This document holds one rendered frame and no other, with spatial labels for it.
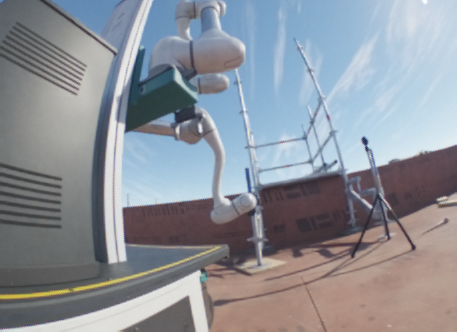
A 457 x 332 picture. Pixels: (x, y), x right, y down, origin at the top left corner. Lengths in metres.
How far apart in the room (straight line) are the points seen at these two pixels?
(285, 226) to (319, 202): 0.50
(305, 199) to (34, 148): 2.39
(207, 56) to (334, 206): 2.18
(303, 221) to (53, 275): 2.33
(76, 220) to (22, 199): 0.10
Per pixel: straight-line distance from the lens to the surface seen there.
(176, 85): 0.65
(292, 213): 2.40
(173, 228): 2.70
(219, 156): 1.15
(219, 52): 0.78
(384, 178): 2.87
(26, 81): 0.40
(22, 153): 0.35
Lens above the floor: 0.42
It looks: 17 degrees up
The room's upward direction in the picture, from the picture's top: 7 degrees counter-clockwise
